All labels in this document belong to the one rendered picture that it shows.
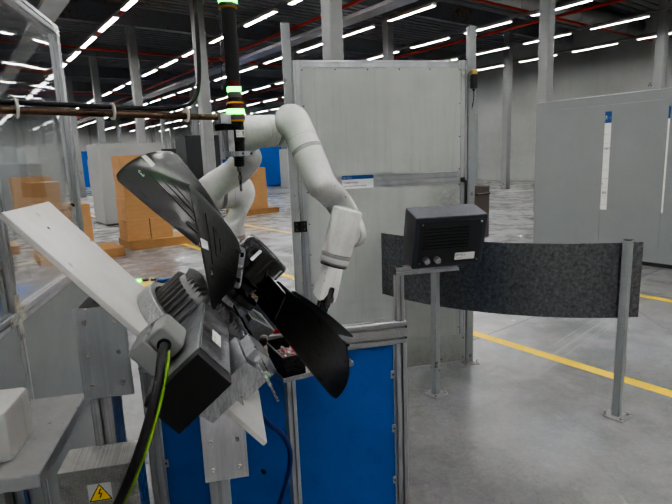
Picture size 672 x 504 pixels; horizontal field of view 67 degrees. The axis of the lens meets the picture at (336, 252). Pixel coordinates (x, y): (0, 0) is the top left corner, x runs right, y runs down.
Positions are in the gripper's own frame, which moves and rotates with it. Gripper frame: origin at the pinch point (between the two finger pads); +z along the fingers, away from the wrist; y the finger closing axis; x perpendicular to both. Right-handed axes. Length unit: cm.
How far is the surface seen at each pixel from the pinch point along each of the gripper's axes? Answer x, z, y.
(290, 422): 1.7, 36.7, -8.5
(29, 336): -83, 36, -42
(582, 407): 186, 46, -94
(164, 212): -45, -21, 20
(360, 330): 22.2, 8.7, -26.1
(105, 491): -44, 36, 35
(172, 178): -46, -28, 13
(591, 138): 399, -184, -434
